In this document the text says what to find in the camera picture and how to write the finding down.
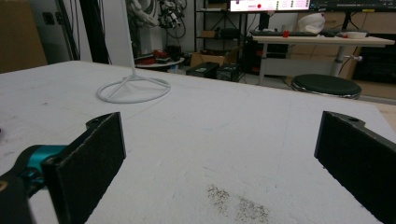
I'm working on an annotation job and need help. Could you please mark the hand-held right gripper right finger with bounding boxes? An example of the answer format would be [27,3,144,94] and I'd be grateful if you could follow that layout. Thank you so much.
[313,110,396,224]

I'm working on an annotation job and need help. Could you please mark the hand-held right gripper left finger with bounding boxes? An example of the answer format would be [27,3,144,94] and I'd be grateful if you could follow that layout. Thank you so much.
[41,111,127,224]

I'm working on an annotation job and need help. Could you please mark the black round stool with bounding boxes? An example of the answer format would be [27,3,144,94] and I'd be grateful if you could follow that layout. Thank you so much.
[291,74,362,100]

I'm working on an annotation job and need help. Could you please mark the white bowl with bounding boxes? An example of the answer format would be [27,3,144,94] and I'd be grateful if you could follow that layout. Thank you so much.
[345,31,369,40]

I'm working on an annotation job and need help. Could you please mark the beige-topped office desk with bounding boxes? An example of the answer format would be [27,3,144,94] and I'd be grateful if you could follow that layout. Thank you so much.
[251,35,396,87]

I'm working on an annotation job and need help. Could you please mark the round white low table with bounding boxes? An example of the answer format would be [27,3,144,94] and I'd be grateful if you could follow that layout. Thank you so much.
[134,57,185,69]

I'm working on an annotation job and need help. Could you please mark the red and black tools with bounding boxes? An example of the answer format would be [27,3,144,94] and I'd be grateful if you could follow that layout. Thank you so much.
[143,49,171,64]

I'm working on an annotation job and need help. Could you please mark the white cap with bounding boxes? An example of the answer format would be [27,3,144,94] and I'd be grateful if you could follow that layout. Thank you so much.
[297,12,326,35]

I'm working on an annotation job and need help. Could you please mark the brown board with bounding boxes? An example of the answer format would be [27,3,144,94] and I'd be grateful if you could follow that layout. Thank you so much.
[0,0,49,75]

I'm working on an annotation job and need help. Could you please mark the black keyboard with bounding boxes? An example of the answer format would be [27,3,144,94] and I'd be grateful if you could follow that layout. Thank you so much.
[250,30,321,37]

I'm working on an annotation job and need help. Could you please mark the black equipment case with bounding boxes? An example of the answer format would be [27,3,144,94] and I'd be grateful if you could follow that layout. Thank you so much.
[216,63,241,82]

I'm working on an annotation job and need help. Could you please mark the black box with label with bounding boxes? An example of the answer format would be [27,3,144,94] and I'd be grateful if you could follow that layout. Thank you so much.
[186,61,220,79]

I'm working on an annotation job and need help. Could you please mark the dark computer monitor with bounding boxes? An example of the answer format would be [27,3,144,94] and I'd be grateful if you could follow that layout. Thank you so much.
[310,0,396,13]

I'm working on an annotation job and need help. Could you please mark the cardboard box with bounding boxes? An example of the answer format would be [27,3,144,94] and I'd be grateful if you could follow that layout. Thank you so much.
[190,50,227,68]

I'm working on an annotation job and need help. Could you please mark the lit computer monitor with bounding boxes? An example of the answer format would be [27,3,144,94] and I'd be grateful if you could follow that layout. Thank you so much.
[229,0,312,13]

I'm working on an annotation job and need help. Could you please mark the black metal shelf rack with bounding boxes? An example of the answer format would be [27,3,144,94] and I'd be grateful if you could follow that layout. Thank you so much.
[194,0,248,54]

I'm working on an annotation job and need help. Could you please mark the desk crank handle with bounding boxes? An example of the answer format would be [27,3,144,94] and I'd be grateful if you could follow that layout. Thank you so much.
[344,54,364,63]

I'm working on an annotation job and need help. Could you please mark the white ring-base metal stand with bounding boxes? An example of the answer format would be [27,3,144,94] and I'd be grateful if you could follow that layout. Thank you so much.
[96,0,172,105]

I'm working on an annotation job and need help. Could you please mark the black upright post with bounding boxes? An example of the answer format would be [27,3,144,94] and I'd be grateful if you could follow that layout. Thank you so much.
[78,0,110,65]

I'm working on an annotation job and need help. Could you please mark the black hanging cables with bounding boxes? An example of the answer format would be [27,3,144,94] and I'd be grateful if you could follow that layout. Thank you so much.
[55,0,81,62]

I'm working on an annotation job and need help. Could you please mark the black wall socket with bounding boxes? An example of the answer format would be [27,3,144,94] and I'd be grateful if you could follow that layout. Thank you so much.
[42,11,56,26]

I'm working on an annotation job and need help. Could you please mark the black device with cables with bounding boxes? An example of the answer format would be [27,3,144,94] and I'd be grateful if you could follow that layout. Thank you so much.
[158,0,187,31]

